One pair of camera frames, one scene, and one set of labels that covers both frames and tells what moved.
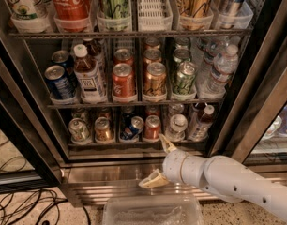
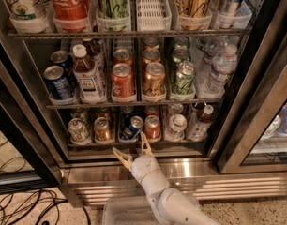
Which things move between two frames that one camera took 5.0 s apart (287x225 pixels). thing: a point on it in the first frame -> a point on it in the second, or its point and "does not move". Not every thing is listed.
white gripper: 172,168 -> 145,167
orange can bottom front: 103,133 does not move
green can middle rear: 182,42 does not move
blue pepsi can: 135,127 does not move
